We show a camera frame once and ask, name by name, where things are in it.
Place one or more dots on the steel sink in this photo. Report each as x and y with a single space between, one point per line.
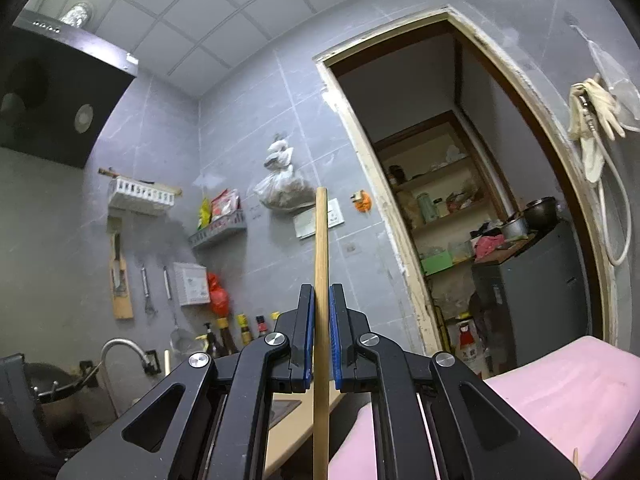
285 410

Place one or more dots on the white wall box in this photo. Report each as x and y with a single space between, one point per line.
191 285

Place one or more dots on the black pot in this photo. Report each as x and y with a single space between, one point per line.
540 212

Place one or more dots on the white mesh bag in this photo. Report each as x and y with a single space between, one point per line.
622 95

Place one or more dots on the yellow snack packet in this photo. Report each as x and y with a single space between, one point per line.
205 212

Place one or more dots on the hanging clear plastic bag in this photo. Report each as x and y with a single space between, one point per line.
282 187

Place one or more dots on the pink cloth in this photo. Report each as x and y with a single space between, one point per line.
490 246

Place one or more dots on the pink floral tablecloth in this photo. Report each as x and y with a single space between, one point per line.
550 400

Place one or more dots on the foil exhaust duct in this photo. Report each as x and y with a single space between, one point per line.
77 14

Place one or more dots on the wooden wall knife holder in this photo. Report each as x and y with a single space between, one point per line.
120 280

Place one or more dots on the black wok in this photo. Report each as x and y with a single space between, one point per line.
55 385

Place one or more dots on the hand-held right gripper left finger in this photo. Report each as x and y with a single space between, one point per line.
310 360

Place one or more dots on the black wall socket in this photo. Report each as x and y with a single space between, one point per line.
151 361

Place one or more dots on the red snack packet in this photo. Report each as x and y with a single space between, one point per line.
225 203

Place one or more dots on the green box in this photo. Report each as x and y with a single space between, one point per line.
436 263

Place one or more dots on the green canister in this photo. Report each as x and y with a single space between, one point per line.
426 208

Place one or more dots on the worn door frame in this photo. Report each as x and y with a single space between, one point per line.
545 110

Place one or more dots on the white wall switch panel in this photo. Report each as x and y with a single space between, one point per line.
335 215

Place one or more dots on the row of sauce bottles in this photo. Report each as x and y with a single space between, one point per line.
230 332

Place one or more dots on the red label bottle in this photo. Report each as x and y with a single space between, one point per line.
471 347

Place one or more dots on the wooden shelf unit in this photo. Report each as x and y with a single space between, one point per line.
440 175

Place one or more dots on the cream rubber gloves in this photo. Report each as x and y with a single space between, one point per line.
592 110

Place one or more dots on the white wall basket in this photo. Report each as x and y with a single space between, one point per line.
142 196

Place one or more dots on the beige kitchen counter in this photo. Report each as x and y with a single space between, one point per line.
295 440

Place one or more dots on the hanging metal kitchen tool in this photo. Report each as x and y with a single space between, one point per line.
145 285

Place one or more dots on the grey fridge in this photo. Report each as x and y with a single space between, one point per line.
530 300

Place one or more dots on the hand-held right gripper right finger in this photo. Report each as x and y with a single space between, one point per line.
336 340

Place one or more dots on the hanging metal strainer ladle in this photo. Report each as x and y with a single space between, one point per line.
181 340

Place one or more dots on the orange wall plug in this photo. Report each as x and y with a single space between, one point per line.
361 201

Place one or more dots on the red plastic bag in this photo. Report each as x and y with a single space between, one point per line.
219 297

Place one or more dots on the metal pot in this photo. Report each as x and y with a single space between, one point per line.
512 230

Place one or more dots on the metal faucet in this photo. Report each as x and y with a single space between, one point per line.
120 345

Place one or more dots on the black range hood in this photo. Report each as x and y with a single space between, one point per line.
55 100

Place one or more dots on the grey wall shelf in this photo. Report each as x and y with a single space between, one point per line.
217 232

